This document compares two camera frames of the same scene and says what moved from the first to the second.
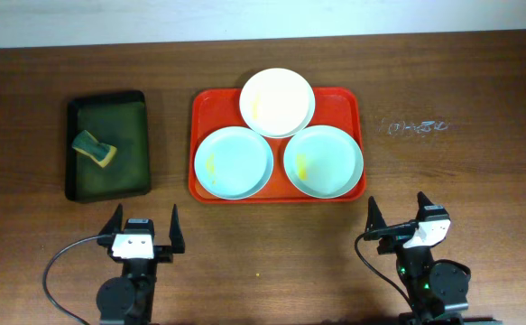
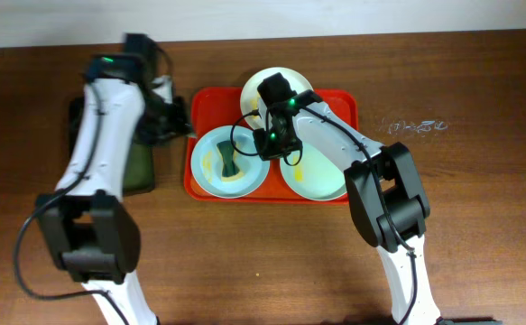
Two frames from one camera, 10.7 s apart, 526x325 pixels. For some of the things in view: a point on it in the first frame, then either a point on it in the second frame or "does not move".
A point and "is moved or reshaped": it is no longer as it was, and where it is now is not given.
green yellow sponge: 102,153 is moved or reshaped
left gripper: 165,251 to 172,119
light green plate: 323,162 does not move
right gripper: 392,235 to 266,153
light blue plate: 234,162 does not move
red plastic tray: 216,108 does not move
